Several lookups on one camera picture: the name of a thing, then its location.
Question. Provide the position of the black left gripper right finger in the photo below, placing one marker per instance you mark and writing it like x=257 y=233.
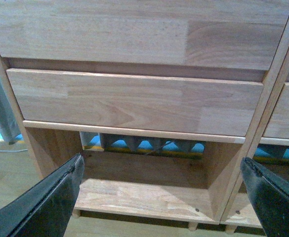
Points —
x=268 y=194

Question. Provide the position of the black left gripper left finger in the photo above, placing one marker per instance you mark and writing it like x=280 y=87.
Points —
x=45 y=209

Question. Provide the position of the left wooden shelf cabinet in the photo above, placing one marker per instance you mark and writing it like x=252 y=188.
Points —
x=206 y=190

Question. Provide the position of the wooden shelf cabinet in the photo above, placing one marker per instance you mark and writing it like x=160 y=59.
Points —
x=206 y=190
x=270 y=143

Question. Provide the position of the right wooden shelf cabinet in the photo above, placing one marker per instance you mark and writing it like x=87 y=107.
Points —
x=270 y=143

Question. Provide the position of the lower right wooden drawer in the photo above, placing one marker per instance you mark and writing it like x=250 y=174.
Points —
x=278 y=125

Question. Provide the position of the wooden drawer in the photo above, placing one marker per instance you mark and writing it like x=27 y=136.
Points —
x=278 y=125
x=187 y=105
x=238 y=34

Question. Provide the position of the lower left wooden drawer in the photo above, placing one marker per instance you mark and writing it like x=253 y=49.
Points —
x=187 y=105

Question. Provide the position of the grey lattice barrier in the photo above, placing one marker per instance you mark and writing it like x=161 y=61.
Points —
x=151 y=146

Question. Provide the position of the upper left wooden drawer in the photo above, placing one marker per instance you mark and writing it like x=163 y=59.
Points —
x=238 y=34

